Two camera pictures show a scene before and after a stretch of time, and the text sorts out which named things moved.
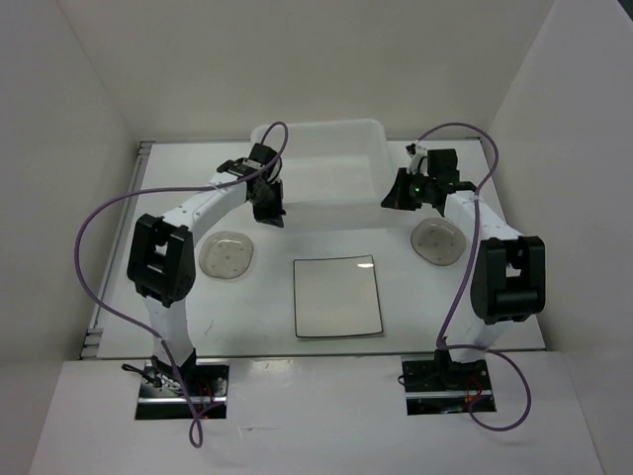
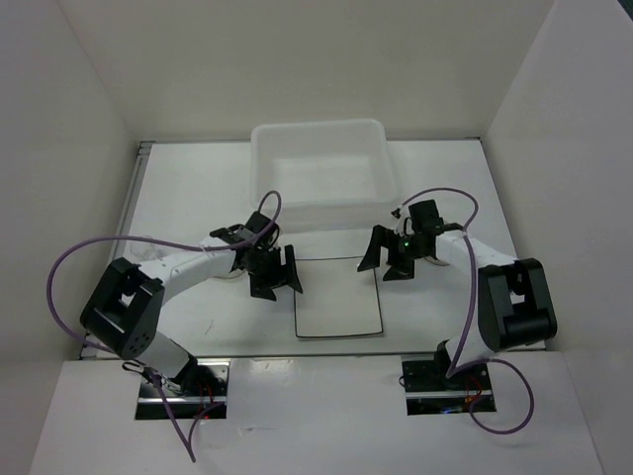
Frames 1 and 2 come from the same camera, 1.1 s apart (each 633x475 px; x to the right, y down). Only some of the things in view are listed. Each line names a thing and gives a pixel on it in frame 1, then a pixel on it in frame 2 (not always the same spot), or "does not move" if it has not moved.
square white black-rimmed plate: (336, 296) does not move
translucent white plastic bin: (334, 172) does not move
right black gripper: (397, 197) to (399, 270)
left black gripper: (274, 215) to (263, 287)
